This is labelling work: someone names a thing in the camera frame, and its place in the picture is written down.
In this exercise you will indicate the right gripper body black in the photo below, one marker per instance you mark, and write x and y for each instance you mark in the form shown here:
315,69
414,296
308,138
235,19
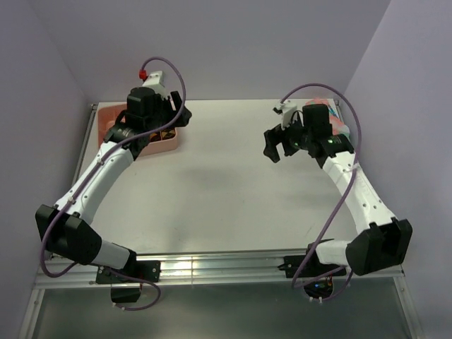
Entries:
293,138

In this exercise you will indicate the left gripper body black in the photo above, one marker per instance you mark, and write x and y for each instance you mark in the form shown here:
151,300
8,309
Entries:
163,111

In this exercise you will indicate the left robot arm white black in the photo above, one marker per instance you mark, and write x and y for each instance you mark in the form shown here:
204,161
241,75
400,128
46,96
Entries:
65,227

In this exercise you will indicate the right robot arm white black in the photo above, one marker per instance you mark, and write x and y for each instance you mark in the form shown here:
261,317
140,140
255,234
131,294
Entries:
382,239

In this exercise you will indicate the red argyle rolled sock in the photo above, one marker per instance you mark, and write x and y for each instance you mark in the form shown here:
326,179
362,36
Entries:
155,137

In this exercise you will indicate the pink patterned sock pair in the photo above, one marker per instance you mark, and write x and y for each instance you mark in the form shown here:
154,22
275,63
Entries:
335,118

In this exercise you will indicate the brown argyle rolled sock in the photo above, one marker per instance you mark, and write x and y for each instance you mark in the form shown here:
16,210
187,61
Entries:
168,134

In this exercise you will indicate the pink divided organizer tray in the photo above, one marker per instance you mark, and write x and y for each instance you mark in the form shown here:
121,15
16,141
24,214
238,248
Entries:
106,117

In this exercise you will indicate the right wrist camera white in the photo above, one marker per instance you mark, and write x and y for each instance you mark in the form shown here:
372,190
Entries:
287,111

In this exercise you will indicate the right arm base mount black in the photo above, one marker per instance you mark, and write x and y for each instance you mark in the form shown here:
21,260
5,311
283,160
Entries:
320,289

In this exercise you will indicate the aluminium rail frame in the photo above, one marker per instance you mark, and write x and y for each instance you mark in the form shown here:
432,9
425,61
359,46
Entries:
220,218

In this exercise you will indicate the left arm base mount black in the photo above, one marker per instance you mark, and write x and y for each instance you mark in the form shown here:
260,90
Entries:
126,287

